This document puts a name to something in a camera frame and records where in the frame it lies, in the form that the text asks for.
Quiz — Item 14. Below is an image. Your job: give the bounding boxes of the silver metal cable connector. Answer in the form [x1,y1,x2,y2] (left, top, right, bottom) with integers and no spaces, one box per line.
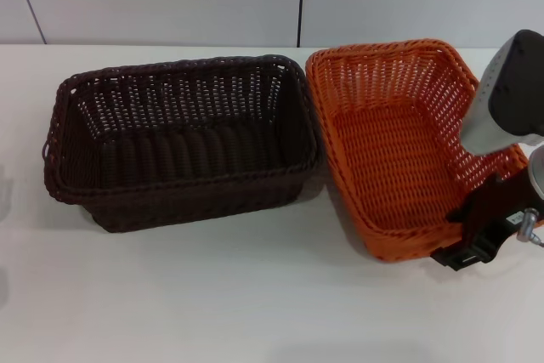
[515,207,544,247]

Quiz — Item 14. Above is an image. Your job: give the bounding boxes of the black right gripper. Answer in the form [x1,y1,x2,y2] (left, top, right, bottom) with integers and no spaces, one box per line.
[430,166,544,273]

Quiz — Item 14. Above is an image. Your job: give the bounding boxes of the orange wicker basket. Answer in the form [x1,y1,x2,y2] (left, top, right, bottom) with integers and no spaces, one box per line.
[304,38,537,263]

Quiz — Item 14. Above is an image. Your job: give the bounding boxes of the dark brown wicker basket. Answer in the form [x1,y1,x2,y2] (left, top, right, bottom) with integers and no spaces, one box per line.
[41,53,323,234]

